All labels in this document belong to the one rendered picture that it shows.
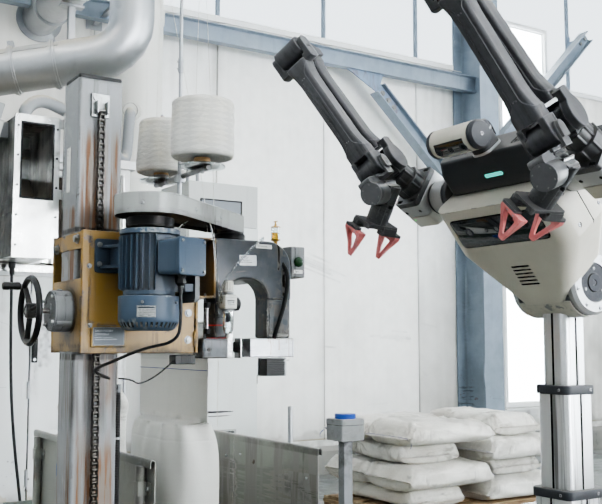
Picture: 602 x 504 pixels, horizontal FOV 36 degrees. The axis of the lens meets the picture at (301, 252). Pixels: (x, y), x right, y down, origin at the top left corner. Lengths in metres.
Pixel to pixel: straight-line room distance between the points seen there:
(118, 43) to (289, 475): 2.81
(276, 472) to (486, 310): 5.37
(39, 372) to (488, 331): 4.30
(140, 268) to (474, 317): 6.36
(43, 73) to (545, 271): 3.37
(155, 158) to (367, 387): 5.44
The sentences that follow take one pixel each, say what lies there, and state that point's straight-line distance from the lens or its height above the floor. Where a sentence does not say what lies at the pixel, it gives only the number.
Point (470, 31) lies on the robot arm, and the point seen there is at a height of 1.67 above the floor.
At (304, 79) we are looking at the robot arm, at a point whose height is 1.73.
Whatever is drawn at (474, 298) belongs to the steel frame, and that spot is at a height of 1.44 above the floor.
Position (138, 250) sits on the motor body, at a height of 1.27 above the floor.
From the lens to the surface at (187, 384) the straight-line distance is 2.85.
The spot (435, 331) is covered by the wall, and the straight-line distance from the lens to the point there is 8.30.
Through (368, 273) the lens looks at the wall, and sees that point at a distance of 7.86.
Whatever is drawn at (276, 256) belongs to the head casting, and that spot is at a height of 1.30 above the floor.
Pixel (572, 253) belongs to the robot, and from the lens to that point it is 2.25.
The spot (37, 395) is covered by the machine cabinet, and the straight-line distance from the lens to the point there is 5.21.
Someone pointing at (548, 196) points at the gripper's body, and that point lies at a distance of 1.92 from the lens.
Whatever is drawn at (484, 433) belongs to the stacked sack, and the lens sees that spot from 5.42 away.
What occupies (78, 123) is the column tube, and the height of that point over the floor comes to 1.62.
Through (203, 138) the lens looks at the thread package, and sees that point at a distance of 2.36.
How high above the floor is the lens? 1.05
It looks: 6 degrees up
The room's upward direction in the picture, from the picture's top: straight up
